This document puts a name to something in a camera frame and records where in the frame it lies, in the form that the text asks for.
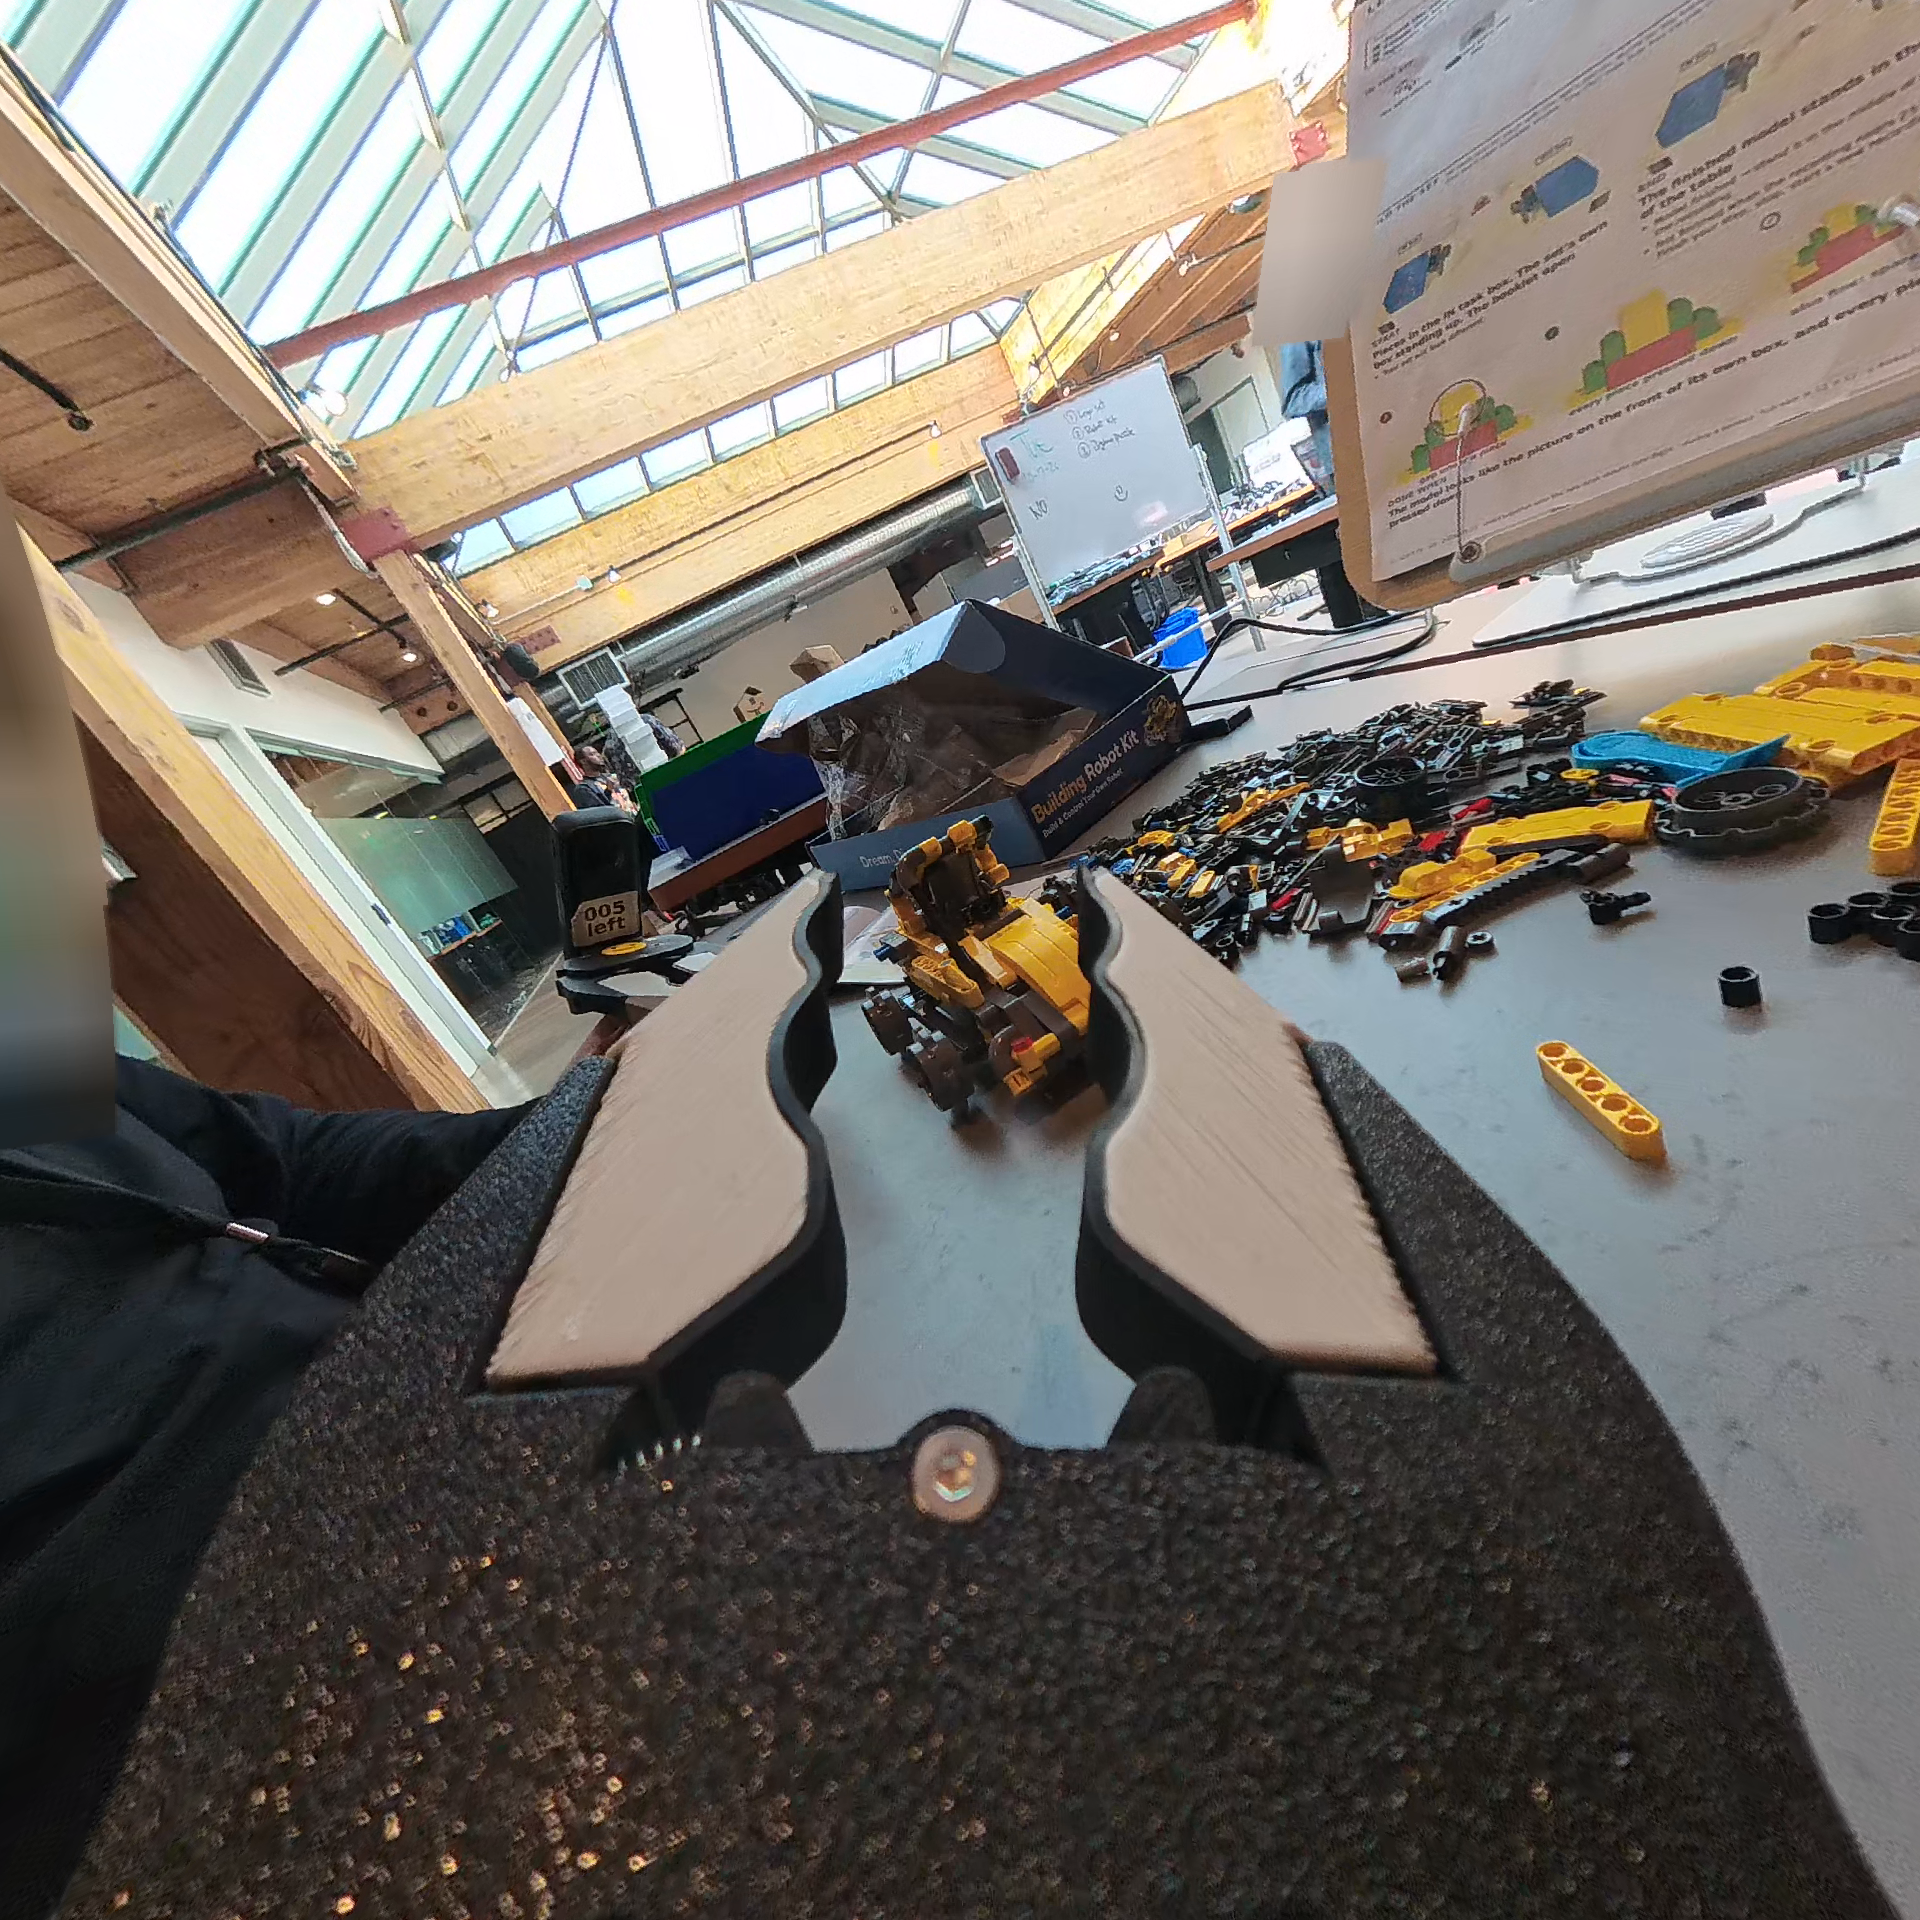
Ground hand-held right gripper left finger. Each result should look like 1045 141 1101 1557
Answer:
484 871 854 1443

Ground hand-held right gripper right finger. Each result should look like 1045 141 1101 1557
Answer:
1074 867 1443 1450

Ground yellow toy brick vehicle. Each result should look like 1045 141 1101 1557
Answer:
861 822 1114 1125

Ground blue and green panel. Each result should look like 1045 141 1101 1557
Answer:
638 717 827 863

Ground yellow short five-hole beam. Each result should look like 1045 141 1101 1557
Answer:
1536 1040 1670 1165

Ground pile of dark brick pieces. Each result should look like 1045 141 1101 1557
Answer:
1050 682 1659 984

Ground dark blue cardboard kit box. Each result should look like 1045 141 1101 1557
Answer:
756 599 1192 903

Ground person's black jacket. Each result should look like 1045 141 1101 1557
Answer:
0 1055 542 1920

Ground blue brick separator tool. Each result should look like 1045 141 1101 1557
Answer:
1570 727 1789 784

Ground whiteboard on stand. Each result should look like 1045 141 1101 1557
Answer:
982 356 1221 594

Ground dark grey sprocket wheel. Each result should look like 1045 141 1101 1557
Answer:
1655 766 1836 859

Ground red ceiling pipe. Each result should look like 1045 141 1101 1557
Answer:
263 0 1254 368

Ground black connector cluster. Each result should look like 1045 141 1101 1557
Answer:
1808 883 1920 962

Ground stack of yellow long beams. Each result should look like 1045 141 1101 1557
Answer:
1639 643 1920 788

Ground silver stand base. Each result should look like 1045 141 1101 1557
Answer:
1477 463 1920 646

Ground printed instruction sheet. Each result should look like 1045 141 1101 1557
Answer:
1342 0 1920 584

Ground black desk cable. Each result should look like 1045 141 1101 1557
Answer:
1176 607 1443 706

